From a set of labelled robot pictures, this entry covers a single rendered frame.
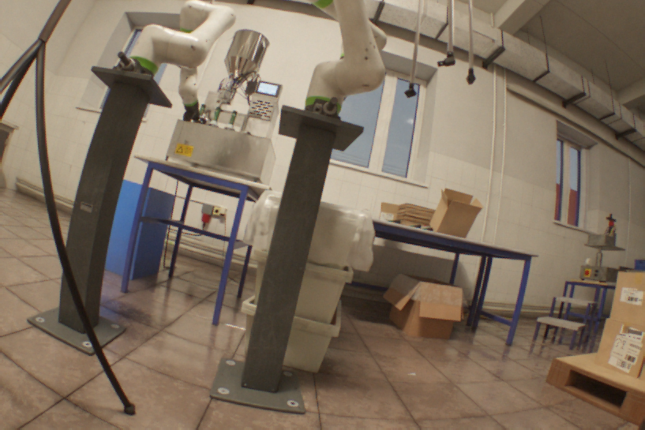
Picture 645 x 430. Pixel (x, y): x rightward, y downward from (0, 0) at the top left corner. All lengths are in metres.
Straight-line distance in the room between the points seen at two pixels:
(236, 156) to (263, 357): 1.09
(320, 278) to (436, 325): 1.34
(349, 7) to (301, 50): 2.95
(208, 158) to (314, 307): 1.00
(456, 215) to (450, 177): 1.51
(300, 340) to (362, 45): 1.09
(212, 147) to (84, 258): 0.98
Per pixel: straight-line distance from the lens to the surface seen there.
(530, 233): 4.50
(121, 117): 1.12
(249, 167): 1.70
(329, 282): 1.21
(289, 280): 0.96
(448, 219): 2.33
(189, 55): 1.17
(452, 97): 4.18
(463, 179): 3.88
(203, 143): 1.79
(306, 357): 1.31
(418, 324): 2.30
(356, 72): 0.97
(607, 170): 6.31
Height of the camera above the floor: 0.57
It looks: 9 degrees up
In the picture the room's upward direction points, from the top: 13 degrees clockwise
